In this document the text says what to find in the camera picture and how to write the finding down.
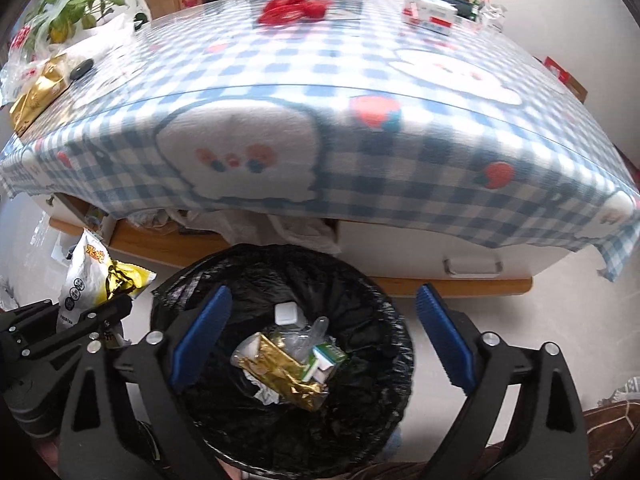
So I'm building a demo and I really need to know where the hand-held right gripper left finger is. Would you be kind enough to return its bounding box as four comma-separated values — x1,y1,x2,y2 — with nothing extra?
59,285,233,480

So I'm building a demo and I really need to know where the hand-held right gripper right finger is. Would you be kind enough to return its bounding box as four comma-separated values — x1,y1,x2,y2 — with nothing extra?
416,283,588,480

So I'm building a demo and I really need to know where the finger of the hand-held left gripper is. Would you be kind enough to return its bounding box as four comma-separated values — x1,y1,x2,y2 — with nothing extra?
0,300,55,348
15,292,133,361

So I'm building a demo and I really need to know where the yellow snack bag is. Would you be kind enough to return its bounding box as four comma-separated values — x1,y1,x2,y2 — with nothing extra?
56,229,157,333

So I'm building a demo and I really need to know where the white tissue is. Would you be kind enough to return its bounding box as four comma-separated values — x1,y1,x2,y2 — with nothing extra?
252,377,281,406

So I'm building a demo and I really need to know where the gold foil bag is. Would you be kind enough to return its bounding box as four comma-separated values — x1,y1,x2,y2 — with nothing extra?
237,332,331,413
9,55,68,133

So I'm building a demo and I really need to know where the white bottle with red cap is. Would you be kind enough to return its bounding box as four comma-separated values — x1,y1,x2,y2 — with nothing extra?
274,301,308,328

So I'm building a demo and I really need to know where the black-lined trash bin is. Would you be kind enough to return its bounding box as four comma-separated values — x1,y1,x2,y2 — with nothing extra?
151,243,415,476

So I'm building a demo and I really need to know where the clear plastic bottle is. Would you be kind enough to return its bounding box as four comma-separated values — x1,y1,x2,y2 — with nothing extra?
280,316,331,361

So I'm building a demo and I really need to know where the green carton box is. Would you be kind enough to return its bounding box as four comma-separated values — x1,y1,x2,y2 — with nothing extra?
302,341,348,386

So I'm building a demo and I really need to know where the clear plastic wrapper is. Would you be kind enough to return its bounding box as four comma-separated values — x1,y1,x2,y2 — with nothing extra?
230,332,263,371

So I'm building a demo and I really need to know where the white and wooden table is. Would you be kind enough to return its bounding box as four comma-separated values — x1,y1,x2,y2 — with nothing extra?
47,192,533,298

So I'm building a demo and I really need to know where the blue slipper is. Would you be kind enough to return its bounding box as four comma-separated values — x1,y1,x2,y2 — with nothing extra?
380,427,403,461

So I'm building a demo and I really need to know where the blue checkered tablecloth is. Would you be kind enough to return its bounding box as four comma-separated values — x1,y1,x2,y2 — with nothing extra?
0,0,640,281

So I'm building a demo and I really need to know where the grey patterned rug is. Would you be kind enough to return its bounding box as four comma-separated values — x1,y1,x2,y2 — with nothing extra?
597,377,640,411

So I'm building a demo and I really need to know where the person's brown patterned trouser leg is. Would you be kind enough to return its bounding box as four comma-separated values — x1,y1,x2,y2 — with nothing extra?
582,402,640,480

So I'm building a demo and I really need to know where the clear plastic bag red print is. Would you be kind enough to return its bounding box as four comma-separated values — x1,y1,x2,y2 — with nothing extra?
0,25,51,106

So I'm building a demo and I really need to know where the white plastic bag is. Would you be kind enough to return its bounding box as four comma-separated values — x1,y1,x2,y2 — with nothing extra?
50,12,136,68

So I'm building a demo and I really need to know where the red printed box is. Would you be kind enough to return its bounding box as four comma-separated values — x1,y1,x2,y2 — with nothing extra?
544,56,571,83

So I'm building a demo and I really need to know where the large leafy potted plant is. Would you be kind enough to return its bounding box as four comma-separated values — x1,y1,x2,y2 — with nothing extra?
27,0,128,43

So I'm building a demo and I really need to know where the white sack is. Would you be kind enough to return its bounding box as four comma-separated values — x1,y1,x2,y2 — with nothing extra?
472,0,508,31

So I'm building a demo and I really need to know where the red crumpled wrapper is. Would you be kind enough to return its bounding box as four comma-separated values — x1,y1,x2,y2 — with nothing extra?
257,0,331,26

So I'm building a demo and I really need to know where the silver drawer handle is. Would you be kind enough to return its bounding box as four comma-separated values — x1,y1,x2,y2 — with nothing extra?
444,257,503,277

